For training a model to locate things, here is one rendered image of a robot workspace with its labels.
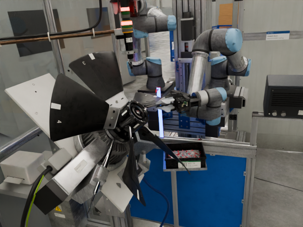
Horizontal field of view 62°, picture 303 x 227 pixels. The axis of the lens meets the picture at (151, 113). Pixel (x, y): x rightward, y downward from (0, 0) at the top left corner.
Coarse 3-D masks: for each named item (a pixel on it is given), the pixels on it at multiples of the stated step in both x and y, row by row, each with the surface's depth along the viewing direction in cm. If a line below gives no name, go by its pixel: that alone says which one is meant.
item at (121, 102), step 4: (120, 92) 109; (116, 96) 109; (120, 96) 109; (124, 96) 109; (108, 100) 108; (112, 100) 108; (120, 100) 108; (124, 100) 109; (112, 104) 108; (116, 104) 108; (120, 104) 108
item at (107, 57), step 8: (88, 56) 112; (96, 56) 113; (104, 56) 115; (112, 56) 116; (72, 64) 108; (80, 64) 109; (88, 64) 111; (96, 64) 111; (104, 64) 112; (112, 64) 114; (80, 72) 109; (88, 72) 109; (96, 72) 110; (104, 72) 111; (112, 72) 112; (88, 80) 109; (96, 80) 109; (104, 80) 109; (112, 80) 110; (120, 80) 111; (96, 88) 108; (104, 88) 109; (112, 88) 109; (120, 88) 110; (104, 96) 108; (112, 96) 108
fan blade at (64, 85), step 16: (64, 80) 84; (64, 96) 83; (80, 96) 87; (96, 96) 92; (64, 112) 83; (80, 112) 87; (96, 112) 93; (64, 128) 84; (80, 128) 89; (96, 128) 95
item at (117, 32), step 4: (116, 32) 99; (120, 32) 99; (116, 36) 99; (120, 36) 99; (120, 40) 100; (120, 44) 101; (124, 44) 102; (120, 48) 102; (124, 48) 102; (124, 52) 102; (128, 52) 101; (132, 52) 102; (136, 52) 103
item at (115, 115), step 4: (112, 108) 98; (116, 108) 100; (108, 112) 97; (112, 112) 99; (116, 112) 100; (108, 116) 98; (112, 116) 99; (116, 116) 101; (108, 120) 99; (112, 120) 100; (116, 120) 102; (108, 124) 99; (112, 124) 101; (108, 128) 100; (112, 128) 101
